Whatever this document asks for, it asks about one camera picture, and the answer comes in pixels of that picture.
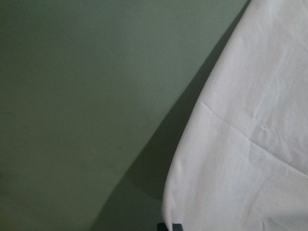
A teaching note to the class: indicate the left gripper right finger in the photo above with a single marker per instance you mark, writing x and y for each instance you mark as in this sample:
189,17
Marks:
177,227

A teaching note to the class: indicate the pink Snoopy t-shirt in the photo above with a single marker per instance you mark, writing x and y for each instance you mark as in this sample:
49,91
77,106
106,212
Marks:
242,161

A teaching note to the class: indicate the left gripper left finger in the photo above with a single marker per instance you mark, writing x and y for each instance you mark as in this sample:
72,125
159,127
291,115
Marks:
161,227

